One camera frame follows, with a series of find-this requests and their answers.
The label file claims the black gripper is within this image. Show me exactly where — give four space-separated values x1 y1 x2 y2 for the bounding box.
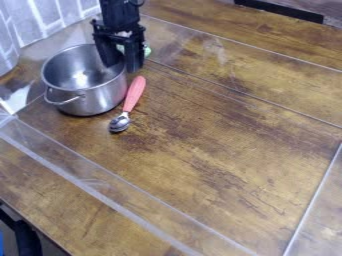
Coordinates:
91 0 145 73

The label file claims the silver metal pot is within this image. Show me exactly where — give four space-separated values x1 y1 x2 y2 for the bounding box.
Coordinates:
41 44 128 116

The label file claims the black bar at back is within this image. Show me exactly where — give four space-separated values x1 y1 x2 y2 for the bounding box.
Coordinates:
234 0 324 24

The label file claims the black table leg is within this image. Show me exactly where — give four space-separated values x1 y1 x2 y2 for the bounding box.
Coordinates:
0 208 43 256

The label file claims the red handled metal spoon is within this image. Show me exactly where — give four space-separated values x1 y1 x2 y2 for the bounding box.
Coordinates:
108 76 145 133

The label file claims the clear acrylic tray wall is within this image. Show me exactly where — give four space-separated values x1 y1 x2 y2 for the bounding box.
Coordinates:
0 14 342 256

